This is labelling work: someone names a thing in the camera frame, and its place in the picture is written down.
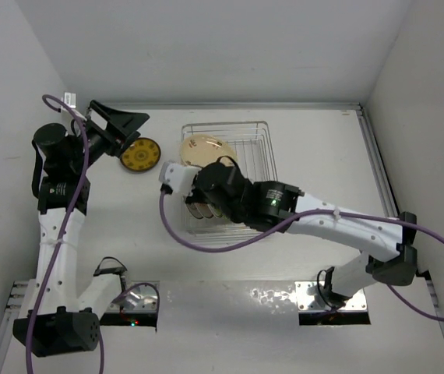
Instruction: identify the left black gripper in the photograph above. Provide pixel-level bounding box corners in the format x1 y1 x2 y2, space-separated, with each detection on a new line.
68 101 147 173

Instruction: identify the beige cream plate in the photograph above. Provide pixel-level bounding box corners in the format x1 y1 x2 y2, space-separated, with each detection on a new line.
180 134 238 168

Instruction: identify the yellow gold patterned plate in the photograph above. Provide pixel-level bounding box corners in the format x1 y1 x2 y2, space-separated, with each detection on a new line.
120 137 161 173

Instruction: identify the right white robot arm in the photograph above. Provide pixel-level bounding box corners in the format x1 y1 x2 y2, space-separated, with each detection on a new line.
185 161 418 309

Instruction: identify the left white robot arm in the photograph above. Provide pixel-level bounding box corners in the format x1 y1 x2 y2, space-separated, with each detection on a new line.
12 101 150 358

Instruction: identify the green plate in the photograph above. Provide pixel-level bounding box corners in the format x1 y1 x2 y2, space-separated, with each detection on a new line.
215 208 229 219

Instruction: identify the white plate colourful print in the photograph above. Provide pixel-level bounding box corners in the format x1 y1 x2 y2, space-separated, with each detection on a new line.
200 203 219 219

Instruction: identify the white plate orange flower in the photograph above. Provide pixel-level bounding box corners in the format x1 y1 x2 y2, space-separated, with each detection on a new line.
194 203 210 218

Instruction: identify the white plate dark pattern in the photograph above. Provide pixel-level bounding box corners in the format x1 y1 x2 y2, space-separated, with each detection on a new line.
185 203 203 220

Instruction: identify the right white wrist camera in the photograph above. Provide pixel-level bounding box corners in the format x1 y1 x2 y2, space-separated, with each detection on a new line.
159 161 202 196

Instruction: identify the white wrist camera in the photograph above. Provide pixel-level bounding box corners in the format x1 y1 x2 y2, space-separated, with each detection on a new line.
62 92 76 109
159 161 202 196

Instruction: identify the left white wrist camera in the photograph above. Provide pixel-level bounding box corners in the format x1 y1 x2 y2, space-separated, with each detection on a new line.
62 92 76 109

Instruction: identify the metal wire dish rack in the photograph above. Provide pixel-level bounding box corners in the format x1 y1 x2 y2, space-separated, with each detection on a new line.
181 121 278 242

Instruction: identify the aluminium table frame rail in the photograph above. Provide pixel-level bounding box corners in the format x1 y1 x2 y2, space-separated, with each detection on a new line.
0 101 439 374

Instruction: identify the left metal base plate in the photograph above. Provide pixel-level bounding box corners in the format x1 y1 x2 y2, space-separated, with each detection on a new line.
110 281 160 312

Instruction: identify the metal base plate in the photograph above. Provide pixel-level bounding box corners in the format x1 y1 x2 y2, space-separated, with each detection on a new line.
294 280 368 313
110 281 160 312

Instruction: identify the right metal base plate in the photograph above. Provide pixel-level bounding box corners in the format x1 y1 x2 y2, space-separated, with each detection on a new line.
294 280 368 313

